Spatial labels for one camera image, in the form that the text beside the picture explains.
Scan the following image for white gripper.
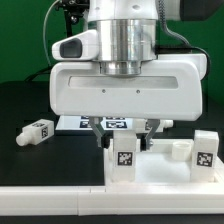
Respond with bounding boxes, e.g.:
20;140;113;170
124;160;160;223
50;54;207;151

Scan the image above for white marker base plate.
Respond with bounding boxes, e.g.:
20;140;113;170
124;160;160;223
56;116;133;131

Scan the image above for grey cable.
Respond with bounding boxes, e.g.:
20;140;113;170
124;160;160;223
42;0;63;68

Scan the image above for black cable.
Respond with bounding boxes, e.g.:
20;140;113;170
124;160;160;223
23;64;54;83

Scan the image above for white front obstacle wall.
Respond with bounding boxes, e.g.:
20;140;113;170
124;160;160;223
0;184;224;216

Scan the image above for black camera stand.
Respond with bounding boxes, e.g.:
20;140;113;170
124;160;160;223
55;0;90;37

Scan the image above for white square table top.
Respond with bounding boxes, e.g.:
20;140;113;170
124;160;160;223
104;139;224;185

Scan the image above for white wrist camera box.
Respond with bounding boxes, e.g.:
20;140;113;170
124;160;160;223
52;29;99;61

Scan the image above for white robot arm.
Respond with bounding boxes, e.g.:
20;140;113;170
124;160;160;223
50;0;224;147

